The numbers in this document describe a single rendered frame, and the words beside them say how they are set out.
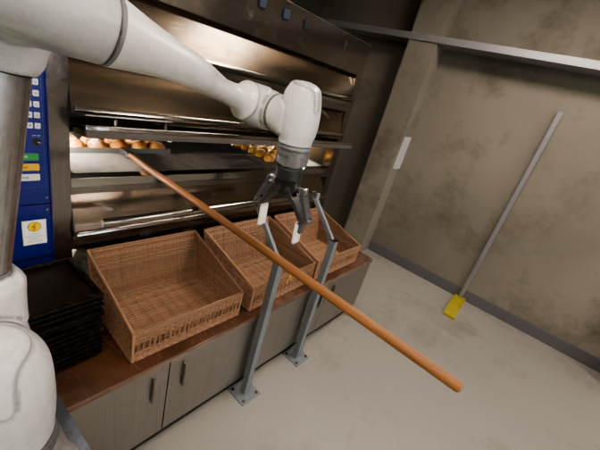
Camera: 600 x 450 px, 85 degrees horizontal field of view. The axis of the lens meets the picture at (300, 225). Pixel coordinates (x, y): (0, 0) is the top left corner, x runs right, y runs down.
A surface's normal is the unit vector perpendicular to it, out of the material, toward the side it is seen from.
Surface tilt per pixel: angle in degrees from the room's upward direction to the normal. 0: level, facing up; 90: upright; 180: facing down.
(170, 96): 70
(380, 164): 90
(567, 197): 90
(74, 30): 110
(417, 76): 90
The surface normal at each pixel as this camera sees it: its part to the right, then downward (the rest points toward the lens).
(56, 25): 0.47, 0.80
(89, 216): 0.77, 0.11
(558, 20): -0.59, 0.18
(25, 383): 0.96, 0.02
